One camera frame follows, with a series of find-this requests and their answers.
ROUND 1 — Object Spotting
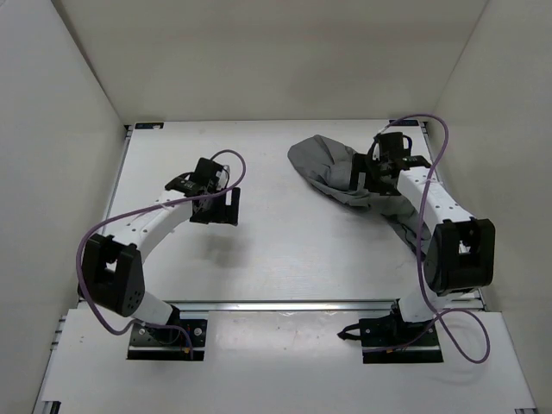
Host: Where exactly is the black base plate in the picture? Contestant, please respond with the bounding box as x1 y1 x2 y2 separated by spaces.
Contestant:
127 318 208 361
337 315 443 365

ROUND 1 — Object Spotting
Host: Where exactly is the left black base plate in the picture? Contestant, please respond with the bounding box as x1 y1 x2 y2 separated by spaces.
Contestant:
127 318 208 361

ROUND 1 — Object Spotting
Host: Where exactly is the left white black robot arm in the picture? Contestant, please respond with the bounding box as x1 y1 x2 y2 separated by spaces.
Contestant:
78 158 241 343

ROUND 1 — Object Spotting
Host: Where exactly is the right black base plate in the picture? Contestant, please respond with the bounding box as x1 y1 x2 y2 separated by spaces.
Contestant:
337 315 443 365

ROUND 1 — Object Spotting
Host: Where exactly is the blue table label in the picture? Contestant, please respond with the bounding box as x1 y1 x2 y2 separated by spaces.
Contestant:
389 119 419 128
134 122 164 130

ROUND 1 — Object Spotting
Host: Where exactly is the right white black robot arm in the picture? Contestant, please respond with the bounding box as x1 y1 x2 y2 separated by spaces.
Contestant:
349 132 496 346

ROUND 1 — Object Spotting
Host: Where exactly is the left blue table label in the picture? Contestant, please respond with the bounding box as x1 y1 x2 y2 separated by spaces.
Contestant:
134 122 164 130

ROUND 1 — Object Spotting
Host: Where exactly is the right blue table label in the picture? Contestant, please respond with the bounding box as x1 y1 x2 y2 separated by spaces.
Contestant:
389 119 419 128

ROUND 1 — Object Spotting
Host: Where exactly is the grey pleated skirt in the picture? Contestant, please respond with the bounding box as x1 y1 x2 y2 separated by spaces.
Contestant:
287 135 419 251

